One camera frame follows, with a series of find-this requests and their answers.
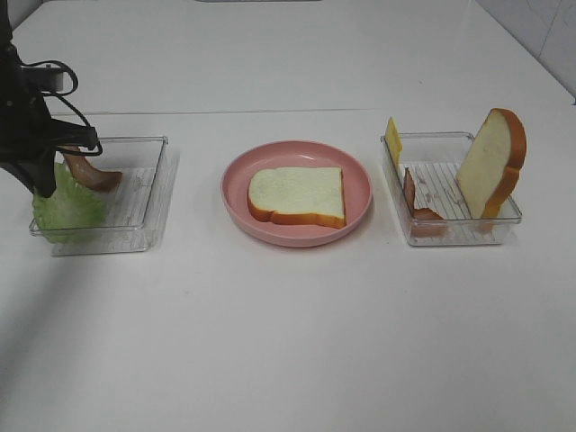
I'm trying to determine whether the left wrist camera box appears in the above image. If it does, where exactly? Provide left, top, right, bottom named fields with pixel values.
left=22, top=67, right=64, bottom=92

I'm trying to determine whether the brown bacon strip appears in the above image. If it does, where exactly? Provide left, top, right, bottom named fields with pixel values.
left=60, top=146, right=122, bottom=192

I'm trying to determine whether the green lettuce leaf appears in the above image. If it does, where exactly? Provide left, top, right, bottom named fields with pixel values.
left=32, top=163, right=107, bottom=244

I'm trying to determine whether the clear plastic tray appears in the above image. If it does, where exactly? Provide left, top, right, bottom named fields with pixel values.
left=381, top=131, right=522, bottom=247
left=29, top=137, right=178, bottom=256

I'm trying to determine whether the yellow cheese slice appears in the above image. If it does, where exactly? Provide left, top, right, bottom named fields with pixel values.
left=384, top=117, right=403, bottom=167

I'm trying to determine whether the left clear plastic tray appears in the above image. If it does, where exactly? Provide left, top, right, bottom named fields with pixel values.
left=29, top=137, right=178, bottom=256

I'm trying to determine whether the pink round plate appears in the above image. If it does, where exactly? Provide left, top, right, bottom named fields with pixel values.
left=221, top=140, right=373, bottom=248

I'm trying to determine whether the right clear plastic tray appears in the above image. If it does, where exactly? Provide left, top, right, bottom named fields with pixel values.
left=381, top=131, right=522, bottom=247

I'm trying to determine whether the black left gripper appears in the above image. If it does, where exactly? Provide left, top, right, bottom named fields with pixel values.
left=1, top=1, right=103, bottom=198

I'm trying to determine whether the bread slice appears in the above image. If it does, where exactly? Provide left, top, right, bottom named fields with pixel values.
left=456, top=108, right=527, bottom=219
left=247, top=166, right=347, bottom=229

